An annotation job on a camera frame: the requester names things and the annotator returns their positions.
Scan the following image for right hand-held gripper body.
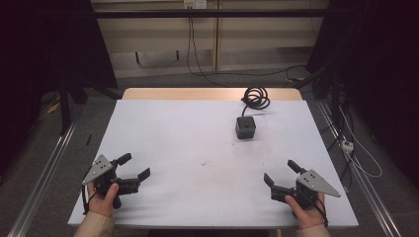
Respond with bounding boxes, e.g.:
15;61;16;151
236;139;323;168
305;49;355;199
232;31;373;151
270;168;342;211

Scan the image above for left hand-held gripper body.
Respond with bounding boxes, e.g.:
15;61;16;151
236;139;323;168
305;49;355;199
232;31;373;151
81;154;141;210

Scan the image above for person's left hand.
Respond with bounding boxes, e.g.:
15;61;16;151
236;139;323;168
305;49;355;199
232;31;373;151
86;182;120;218

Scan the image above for person's right hand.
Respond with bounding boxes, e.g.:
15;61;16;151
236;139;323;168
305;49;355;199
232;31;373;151
284;192;327;230

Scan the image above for white power strip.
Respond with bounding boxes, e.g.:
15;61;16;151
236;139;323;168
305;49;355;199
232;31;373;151
341;139;355;154

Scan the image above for black cube device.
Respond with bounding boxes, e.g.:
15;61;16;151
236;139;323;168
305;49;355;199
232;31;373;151
234;116;257;140

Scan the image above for white table cover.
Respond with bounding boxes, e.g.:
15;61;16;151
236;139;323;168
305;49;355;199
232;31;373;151
67;99;360;230

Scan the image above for black metal stand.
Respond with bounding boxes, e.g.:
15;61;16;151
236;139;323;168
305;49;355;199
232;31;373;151
57;73;89;136

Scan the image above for black curtain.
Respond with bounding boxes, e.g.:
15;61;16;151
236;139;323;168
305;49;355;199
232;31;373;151
0;0;119;179
305;0;419;191

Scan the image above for black horizontal bar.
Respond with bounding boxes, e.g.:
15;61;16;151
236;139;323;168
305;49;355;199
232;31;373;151
93;8;331;19

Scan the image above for black wrist strap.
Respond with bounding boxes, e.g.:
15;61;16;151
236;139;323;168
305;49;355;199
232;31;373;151
305;194;330;229
81;185;99;215

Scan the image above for aluminium floor rail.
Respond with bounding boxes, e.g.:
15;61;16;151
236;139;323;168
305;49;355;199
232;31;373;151
315;98;403;237
7;120;79;237

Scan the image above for white floor cable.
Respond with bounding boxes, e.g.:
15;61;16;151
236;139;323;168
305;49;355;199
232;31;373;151
338;104;383;180

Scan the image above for coiled black cable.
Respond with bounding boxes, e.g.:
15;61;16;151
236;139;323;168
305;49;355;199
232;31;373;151
240;86;272;119

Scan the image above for black hanging wall cable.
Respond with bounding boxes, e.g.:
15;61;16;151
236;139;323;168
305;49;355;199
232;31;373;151
186;7;309;88

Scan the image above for white wall socket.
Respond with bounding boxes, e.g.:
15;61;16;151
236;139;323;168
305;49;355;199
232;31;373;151
183;0;209;10

